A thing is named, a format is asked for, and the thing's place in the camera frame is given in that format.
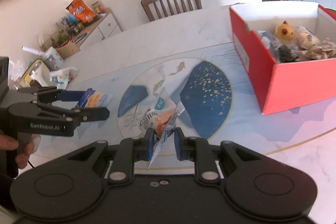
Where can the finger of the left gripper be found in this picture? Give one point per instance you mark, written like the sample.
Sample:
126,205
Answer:
51,94
90,114

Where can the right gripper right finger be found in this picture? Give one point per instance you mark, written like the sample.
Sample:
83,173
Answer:
198,151

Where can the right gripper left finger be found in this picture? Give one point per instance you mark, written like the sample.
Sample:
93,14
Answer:
125,154

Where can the blue orange snack packet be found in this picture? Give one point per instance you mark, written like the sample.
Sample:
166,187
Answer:
92,98

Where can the white orange blue snack bag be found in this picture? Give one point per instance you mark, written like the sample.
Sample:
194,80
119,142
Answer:
161,116

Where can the silver foil snack bag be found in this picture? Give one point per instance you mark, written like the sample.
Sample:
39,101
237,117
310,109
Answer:
322,51

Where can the yellow tray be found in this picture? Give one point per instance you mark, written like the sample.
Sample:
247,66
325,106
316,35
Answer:
26,81

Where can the crumpled tissue pack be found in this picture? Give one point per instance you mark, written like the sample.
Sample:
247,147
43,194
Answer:
62,77

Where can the white handheld device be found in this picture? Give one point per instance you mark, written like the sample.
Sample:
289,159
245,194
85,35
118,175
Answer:
41,73

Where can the white patterned mug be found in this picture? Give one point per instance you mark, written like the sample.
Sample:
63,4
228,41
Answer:
52,59

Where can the orange chips bag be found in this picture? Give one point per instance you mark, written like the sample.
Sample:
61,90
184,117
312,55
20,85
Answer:
81,12

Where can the white side cabinet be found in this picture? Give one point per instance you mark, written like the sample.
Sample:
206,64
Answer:
71,40

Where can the red cardboard box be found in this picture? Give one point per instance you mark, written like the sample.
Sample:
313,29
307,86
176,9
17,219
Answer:
288,80

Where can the yellow plush toy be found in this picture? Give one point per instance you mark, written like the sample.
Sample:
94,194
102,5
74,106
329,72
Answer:
284,31

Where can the wrapped cream plush toy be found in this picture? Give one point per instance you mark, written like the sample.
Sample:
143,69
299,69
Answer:
304,38

